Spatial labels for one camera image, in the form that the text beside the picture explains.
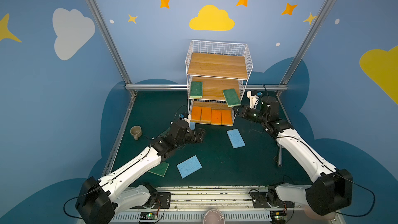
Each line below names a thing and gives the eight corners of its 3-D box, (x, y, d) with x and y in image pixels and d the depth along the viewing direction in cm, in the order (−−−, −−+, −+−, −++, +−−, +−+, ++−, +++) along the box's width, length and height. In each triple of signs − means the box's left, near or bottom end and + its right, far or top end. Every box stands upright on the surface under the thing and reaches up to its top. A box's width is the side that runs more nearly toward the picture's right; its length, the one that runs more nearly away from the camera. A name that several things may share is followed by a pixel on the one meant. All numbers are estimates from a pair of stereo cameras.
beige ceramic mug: (129, 140, 95) (127, 137, 93) (133, 128, 101) (131, 125, 98) (140, 140, 95) (138, 137, 93) (143, 128, 101) (142, 125, 98)
